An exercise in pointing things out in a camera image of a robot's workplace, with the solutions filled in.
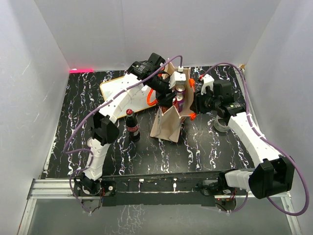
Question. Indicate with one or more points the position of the red can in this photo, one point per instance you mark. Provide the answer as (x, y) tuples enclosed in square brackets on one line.
[(174, 102)]

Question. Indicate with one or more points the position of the beige canvas bag orange handles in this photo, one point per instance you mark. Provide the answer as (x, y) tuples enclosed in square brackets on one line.
[(167, 125)]

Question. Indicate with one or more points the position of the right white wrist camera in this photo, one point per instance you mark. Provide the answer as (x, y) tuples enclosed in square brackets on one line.
[(207, 84)]

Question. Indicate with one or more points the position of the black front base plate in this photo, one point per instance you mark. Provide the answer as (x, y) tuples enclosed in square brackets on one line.
[(190, 188)]

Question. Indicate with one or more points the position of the dark cola glass bottle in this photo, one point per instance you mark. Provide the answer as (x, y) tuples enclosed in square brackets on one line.
[(132, 125)]

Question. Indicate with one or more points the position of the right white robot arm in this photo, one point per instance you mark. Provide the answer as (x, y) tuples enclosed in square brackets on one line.
[(273, 173)]

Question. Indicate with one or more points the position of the grey tape roll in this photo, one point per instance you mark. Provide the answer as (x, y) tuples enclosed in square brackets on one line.
[(220, 124)]

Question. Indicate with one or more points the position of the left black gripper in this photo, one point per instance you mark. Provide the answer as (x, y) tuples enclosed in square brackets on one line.
[(166, 99)]

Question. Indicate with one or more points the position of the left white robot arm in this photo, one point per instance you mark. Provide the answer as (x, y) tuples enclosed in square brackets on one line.
[(104, 131)]

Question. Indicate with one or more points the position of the small whiteboard wooden frame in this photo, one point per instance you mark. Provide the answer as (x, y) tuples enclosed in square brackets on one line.
[(123, 98)]

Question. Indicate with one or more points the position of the purple can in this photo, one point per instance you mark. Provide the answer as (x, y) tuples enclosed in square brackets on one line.
[(180, 101), (90, 142), (180, 88)]

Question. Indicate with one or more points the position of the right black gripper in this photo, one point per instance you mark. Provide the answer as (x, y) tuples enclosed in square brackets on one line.
[(196, 105)]

